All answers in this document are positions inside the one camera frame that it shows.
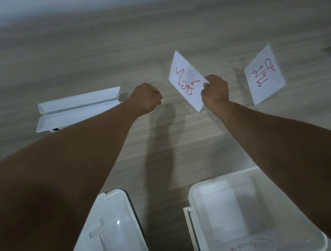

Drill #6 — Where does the white paper with red writing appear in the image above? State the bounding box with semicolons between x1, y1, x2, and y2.
213;224;302;251

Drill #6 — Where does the person's right forearm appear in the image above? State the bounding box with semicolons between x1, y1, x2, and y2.
205;82;331;251

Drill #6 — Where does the white plastic tray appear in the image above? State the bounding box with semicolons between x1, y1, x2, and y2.
33;99;124;135
37;86;123;116

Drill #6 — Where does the person's right hand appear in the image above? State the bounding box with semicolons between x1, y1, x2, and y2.
198;72;232;111

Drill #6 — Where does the clear plastic box lid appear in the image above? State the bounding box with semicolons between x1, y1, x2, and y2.
55;185;154;251

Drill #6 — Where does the person's left forearm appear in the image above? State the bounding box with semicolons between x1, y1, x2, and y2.
0;100;161;251

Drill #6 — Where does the white card with red writing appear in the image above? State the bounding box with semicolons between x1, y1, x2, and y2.
164;46;214;117
241;42;289;107

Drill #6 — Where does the person's left hand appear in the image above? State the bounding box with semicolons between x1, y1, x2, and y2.
123;80;165;119

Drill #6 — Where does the clear plastic storage box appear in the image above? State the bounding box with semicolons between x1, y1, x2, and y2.
178;157;330;251

